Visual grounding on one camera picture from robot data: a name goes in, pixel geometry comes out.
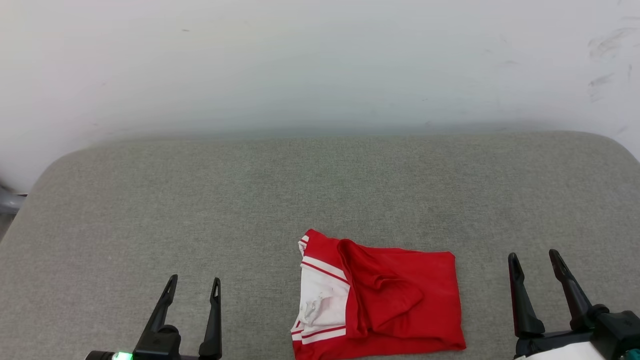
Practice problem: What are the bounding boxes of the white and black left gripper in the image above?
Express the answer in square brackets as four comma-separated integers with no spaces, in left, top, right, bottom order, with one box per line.
[85,274,223,360]

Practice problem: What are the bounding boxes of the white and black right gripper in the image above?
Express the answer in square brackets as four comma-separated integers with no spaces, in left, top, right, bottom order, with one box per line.
[507,248,608,360]

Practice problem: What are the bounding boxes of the red and white garment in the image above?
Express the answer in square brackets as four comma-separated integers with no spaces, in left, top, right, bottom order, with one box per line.
[291,229,467,360]

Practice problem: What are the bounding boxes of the grey fabric sofa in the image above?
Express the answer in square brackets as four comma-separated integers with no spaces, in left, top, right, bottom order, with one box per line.
[0,131,640,360]

